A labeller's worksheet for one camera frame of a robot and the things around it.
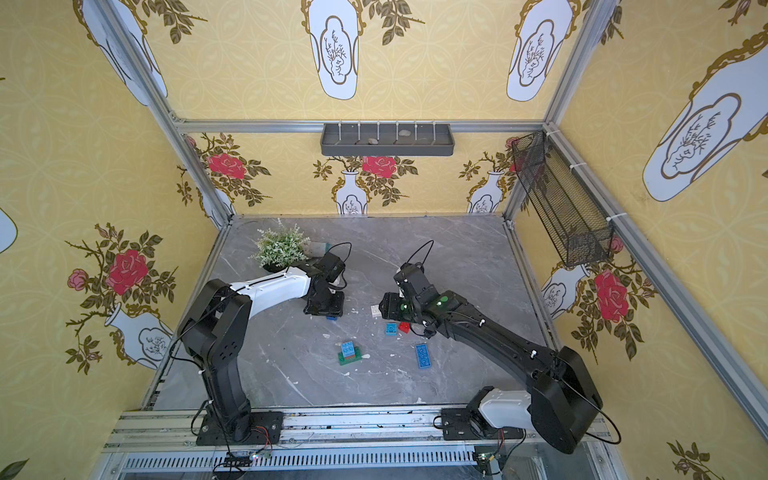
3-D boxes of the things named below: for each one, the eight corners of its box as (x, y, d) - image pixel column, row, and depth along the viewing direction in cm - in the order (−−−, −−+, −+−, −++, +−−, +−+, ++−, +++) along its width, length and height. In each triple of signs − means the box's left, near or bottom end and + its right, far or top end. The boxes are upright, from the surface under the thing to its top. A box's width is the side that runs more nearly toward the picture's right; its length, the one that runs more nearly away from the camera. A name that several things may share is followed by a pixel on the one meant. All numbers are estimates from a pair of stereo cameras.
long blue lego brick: (419, 369, 85) (420, 366, 84) (415, 347, 89) (415, 344, 88) (431, 367, 86) (432, 365, 84) (426, 346, 90) (427, 342, 88)
